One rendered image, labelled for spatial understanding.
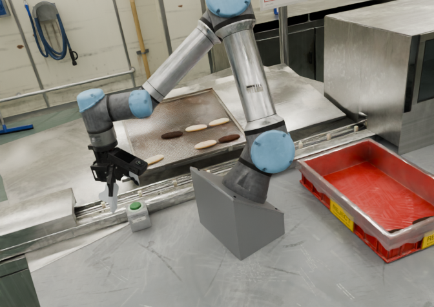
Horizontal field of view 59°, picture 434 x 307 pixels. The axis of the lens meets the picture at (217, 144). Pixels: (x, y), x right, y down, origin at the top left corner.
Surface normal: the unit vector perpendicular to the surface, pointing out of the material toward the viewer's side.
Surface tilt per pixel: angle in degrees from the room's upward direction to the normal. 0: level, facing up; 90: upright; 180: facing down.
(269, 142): 73
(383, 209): 0
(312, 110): 10
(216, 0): 59
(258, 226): 90
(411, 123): 90
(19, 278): 90
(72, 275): 0
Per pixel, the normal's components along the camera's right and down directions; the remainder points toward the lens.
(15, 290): 0.34, 0.42
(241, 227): 0.56, 0.33
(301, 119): -0.07, -0.78
